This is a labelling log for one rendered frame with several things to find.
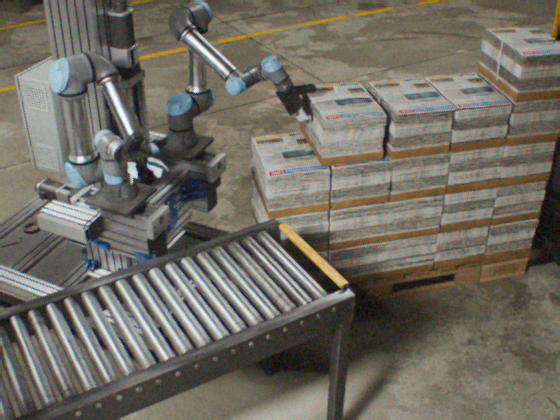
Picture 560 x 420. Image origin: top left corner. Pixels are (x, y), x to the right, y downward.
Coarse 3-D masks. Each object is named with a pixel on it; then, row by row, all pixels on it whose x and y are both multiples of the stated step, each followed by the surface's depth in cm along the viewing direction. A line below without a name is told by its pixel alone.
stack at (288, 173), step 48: (288, 144) 325; (288, 192) 308; (336, 192) 314; (384, 192) 321; (480, 192) 335; (288, 240) 323; (336, 240) 330; (432, 240) 345; (480, 240) 353; (336, 288) 347; (384, 288) 355; (432, 288) 363
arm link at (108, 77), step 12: (96, 60) 251; (108, 60) 255; (96, 72) 252; (108, 72) 253; (108, 84) 254; (120, 84) 256; (108, 96) 254; (120, 96) 254; (120, 108) 254; (132, 108) 257; (120, 120) 254; (132, 120) 254; (132, 132) 253; (144, 144) 254; (156, 156) 256
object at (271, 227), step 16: (256, 224) 276; (272, 224) 276; (208, 240) 267; (224, 240) 267; (240, 240) 269; (256, 240) 274; (160, 256) 258; (176, 256) 258; (192, 256) 260; (128, 272) 250; (144, 272) 252; (80, 288) 242; (96, 288) 244; (112, 288) 247; (32, 304) 235; (80, 304) 243; (0, 320) 228; (48, 320) 239
